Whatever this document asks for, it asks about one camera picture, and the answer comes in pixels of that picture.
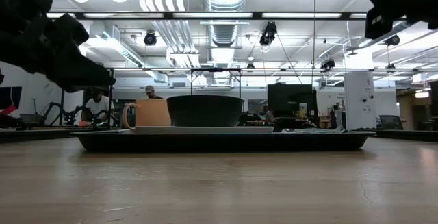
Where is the red flat object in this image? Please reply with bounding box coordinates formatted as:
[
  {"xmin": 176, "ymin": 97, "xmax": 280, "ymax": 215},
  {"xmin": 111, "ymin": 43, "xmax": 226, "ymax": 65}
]
[{"xmin": 0, "ymin": 104, "xmax": 18, "ymax": 116}]

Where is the grey cloth napkin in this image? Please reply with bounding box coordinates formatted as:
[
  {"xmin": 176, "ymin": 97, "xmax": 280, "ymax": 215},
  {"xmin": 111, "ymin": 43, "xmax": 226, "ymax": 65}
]
[{"xmin": 280, "ymin": 125, "xmax": 347, "ymax": 135}]

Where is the orange cup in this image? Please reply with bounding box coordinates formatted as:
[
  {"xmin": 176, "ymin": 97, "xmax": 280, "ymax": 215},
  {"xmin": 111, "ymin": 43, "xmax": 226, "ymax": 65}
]
[{"xmin": 122, "ymin": 98, "xmax": 172, "ymax": 131}]

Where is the person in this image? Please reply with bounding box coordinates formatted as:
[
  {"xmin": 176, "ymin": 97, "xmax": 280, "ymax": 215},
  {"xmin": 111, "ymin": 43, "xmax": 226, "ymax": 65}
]
[
  {"xmin": 144, "ymin": 85, "xmax": 164, "ymax": 100},
  {"xmin": 81, "ymin": 88, "xmax": 116, "ymax": 126}
]

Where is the black computer monitor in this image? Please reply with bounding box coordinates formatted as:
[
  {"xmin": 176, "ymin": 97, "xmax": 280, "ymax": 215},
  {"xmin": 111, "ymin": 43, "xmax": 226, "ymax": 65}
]
[{"xmin": 267, "ymin": 84, "xmax": 318, "ymax": 118}]

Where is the black overhead beam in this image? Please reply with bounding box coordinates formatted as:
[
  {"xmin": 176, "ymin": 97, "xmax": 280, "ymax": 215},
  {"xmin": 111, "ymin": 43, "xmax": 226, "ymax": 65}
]
[{"xmin": 46, "ymin": 10, "xmax": 374, "ymax": 21}]

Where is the black metal table frame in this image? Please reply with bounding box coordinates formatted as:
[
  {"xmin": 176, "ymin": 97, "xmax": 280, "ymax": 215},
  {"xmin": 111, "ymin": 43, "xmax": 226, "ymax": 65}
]
[{"xmin": 0, "ymin": 127, "xmax": 438, "ymax": 144}]

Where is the black bowl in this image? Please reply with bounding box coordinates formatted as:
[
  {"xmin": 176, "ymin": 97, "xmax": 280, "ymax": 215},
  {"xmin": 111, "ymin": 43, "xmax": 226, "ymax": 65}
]
[{"xmin": 166, "ymin": 95, "xmax": 245, "ymax": 127}]

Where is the black plastic tray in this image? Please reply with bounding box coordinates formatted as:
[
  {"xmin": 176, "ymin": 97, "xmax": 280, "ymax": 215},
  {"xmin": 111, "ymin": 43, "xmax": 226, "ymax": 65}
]
[{"xmin": 70, "ymin": 129, "xmax": 377, "ymax": 153}]

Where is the white round plate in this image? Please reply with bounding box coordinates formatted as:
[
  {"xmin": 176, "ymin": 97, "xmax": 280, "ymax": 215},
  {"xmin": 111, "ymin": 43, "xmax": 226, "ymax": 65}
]
[{"xmin": 131, "ymin": 125, "xmax": 275, "ymax": 135}]

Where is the white column cabinet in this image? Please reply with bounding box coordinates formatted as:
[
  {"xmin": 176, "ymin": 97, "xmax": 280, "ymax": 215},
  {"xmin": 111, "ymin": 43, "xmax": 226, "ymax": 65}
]
[{"xmin": 344, "ymin": 71, "xmax": 378, "ymax": 131}]

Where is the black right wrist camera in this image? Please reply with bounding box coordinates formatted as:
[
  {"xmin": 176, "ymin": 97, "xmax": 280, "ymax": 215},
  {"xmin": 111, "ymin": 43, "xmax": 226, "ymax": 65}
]
[{"xmin": 363, "ymin": 6, "xmax": 395, "ymax": 40}]

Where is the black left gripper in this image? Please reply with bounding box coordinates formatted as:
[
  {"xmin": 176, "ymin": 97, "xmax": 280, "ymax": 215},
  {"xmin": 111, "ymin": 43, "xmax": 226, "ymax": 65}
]
[{"xmin": 0, "ymin": 0, "xmax": 117, "ymax": 93}]

